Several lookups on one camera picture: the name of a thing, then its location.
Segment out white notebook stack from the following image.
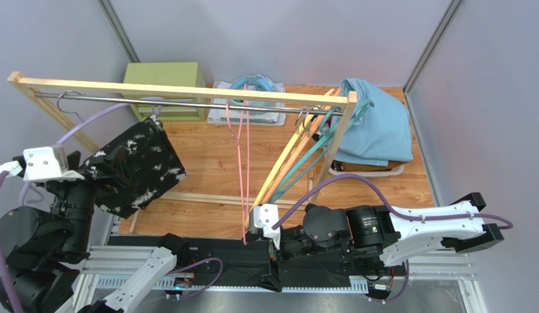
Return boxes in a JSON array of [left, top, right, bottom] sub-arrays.
[[207, 81, 286, 126]]

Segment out pink clothes hanger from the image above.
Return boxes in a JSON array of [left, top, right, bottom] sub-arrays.
[[225, 101, 251, 246]]

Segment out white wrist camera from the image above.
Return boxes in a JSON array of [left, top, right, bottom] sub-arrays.
[[248, 203, 281, 250], [0, 144, 85, 183]]

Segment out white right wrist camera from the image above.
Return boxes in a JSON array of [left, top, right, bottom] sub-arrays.
[[248, 203, 281, 250]]

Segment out light blue trousers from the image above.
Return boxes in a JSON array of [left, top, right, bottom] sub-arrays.
[[335, 78, 414, 166]]

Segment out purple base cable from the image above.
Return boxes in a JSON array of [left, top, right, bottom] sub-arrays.
[[165, 256, 224, 301]]

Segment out wooden clothes rack frame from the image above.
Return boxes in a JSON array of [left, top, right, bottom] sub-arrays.
[[7, 71, 358, 233]]

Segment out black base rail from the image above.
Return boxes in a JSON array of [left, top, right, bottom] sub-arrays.
[[106, 234, 409, 293]]

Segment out yellow clothes hanger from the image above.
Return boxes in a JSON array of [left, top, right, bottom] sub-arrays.
[[243, 122, 305, 231]]

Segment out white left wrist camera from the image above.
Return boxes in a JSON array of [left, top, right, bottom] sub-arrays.
[[0, 144, 85, 183]]

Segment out white plastic laundry basket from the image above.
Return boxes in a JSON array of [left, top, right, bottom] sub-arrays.
[[329, 165, 405, 177]]

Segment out brown trousers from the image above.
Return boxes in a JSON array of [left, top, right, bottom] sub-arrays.
[[331, 160, 405, 172]]

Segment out orange clothes hanger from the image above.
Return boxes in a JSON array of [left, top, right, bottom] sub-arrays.
[[259, 113, 324, 205]]

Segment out light blue headphones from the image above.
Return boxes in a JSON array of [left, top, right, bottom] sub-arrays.
[[228, 74, 278, 108]]

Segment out black white patterned trousers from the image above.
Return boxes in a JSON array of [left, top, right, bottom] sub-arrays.
[[96, 115, 188, 218]]

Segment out green box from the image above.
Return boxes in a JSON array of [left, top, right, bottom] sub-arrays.
[[122, 62, 210, 122]]

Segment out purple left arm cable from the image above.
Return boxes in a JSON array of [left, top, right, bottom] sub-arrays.
[[0, 170, 25, 313]]

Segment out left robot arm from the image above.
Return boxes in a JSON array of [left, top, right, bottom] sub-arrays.
[[0, 147, 134, 312]]

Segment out steel hanging rod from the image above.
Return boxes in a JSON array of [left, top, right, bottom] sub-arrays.
[[33, 92, 329, 115]]

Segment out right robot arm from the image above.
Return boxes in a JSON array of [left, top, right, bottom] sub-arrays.
[[245, 193, 504, 291]]

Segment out teal clothes hanger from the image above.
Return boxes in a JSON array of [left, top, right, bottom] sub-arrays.
[[262, 100, 375, 203]]

